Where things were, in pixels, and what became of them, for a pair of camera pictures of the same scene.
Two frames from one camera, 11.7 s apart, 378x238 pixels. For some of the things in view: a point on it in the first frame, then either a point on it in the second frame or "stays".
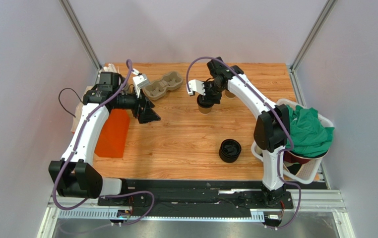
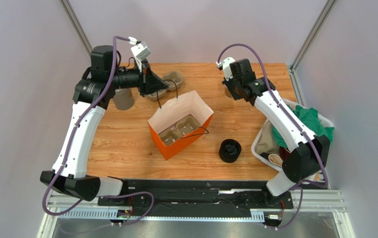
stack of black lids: x=229 y=150 stays
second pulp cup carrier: x=156 y=89 stays
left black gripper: x=149 y=115 -> x=149 y=82
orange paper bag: x=111 y=142 -> x=191 y=103
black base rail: x=203 y=195 stays
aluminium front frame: x=322 y=204 stays
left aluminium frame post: x=67 y=7 stays
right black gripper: x=207 y=94 -> x=230 y=85
